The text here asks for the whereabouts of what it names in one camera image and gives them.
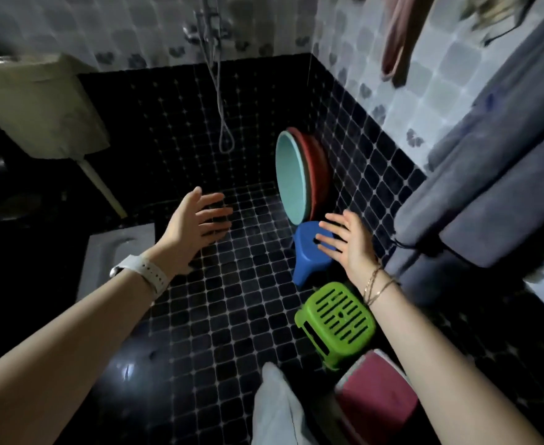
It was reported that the thin gold bracelet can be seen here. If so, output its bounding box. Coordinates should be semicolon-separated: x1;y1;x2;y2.
363;266;401;307

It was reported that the person's right forearm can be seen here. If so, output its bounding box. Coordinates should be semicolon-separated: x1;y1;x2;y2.
367;277;544;445

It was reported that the grey squat toilet pan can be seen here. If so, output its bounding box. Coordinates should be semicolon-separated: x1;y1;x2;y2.
76;222;156;303

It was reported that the large grey towel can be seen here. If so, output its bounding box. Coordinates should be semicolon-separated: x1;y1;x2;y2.
394;0;544;255

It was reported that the green slotted plastic stool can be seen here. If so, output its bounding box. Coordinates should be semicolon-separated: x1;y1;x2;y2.
294;282;376;371

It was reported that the white cistern flush pipe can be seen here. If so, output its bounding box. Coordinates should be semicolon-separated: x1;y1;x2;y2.
76;157;129;220

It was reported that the pink plastic stool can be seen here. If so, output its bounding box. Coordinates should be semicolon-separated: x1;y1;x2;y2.
334;349;419;445

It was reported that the red plastic basin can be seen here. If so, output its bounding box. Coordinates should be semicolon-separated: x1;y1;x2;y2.
286;127;332;222

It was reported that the blue plastic stool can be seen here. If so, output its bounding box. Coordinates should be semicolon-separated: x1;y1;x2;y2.
292;221;337;289

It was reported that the person's left forearm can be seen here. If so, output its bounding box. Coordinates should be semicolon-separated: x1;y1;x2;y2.
0;269;173;445

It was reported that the metal shower hose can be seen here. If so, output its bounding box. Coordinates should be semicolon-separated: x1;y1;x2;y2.
205;34;236;155

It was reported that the person's left hand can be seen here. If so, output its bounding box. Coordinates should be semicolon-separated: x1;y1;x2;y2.
149;186;234;277

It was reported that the teal plastic basin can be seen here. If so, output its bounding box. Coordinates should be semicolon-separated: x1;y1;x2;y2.
275;130;312;226

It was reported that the white trouser leg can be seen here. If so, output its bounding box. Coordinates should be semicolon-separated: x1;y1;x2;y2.
251;362;320;445

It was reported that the white wrist watch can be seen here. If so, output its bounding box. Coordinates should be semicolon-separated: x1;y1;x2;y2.
109;254;171;300

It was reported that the metal shower faucet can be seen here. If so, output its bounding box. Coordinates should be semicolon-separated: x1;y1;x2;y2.
183;0;234;48

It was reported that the beige toilet cistern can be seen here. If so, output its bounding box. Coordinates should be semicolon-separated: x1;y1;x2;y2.
0;53;111;161

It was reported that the pink hanging towel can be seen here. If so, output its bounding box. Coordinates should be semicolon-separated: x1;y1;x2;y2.
380;0;421;82

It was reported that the person's right hand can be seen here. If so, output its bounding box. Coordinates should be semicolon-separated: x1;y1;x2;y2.
316;209;382;292

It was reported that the small grey towel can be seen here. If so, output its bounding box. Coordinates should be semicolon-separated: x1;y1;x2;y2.
385;119;544;311

